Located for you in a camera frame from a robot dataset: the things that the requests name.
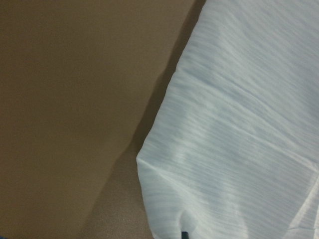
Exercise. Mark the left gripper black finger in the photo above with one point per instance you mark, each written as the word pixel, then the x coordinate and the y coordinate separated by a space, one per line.
pixel 184 235

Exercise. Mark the light blue button-up shirt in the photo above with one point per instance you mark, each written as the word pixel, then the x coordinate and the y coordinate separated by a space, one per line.
pixel 234 149

